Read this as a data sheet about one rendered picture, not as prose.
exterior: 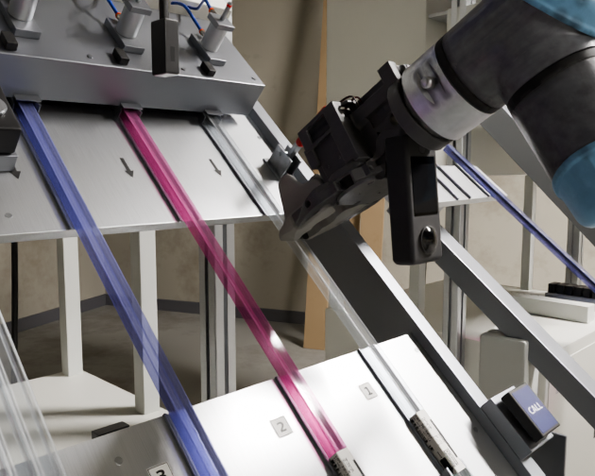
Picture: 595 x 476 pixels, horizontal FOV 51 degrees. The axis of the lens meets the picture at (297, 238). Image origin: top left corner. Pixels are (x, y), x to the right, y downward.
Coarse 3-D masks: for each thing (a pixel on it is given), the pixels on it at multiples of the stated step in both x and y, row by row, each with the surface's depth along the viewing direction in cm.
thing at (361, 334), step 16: (224, 128) 74; (224, 144) 72; (240, 160) 71; (256, 176) 70; (256, 192) 69; (272, 208) 67; (304, 256) 65; (320, 272) 64; (320, 288) 63; (336, 288) 63; (336, 304) 62; (352, 320) 61; (352, 336) 61; (368, 336) 60; (368, 352) 60; (384, 368) 58; (400, 384) 58; (400, 400) 57; (416, 400) 58
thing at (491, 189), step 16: (448, 144) 96; (464, 160) 94; (480, 176) 93; (496, 192) 91; (512, 208) 90; (528, 224) 89; (544, 240) 88; (560, 256) 87; (576, 272) 86; (592, 288) 84
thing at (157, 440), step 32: (352, 352) 59; (384, 352) 62; (416, 352) 65; (256, 384) 51; (320, 384) 54; (352, 384) 56; (384, 384) 59; (416, 384) 61; (448, 384) 63; (160, 416) 44; (224, 416) 47; (256, 416) 48; (288, 416) 50; (352, 416) 54; (384, 416) 56; (448, 416) 60; (96, 448) 40; (128, 448) 41; (160, 448) 43; (224, 448) 45; (256, 448) 46; (288, 448) 48; (320, 448) 49; (352, 448) 51; (384, 448) 53; (416, 448) 55; (480, 448) 59
